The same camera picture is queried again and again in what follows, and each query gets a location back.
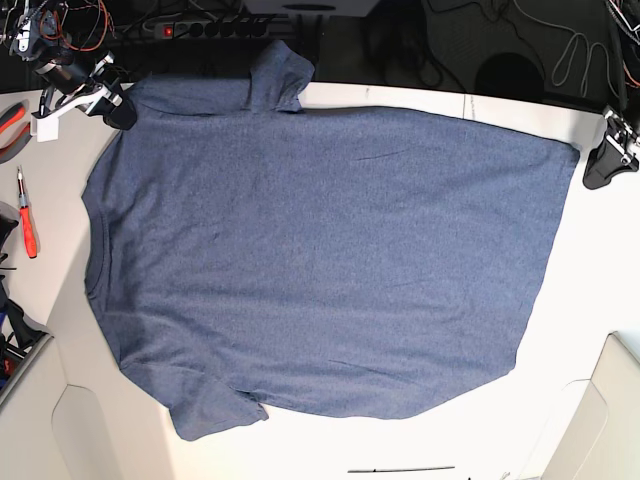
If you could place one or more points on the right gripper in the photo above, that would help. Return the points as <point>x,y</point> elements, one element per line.
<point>74,76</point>

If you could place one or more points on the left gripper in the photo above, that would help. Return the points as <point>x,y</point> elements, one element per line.
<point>618,151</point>

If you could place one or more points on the blue t-shirt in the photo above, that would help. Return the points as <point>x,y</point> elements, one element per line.
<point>367,262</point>

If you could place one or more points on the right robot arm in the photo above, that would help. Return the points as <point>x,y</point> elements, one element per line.
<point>34,29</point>

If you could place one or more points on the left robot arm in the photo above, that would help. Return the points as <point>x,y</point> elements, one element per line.
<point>624,33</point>

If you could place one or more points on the orange grey pliers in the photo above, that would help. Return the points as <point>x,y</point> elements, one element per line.
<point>13,120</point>

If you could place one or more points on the black power strip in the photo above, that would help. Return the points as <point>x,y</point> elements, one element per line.
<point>205,28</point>

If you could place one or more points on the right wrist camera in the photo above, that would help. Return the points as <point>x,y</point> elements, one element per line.
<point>44,128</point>

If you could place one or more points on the orange handled screwdriver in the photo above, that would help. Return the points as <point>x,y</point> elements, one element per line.
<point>29,236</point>

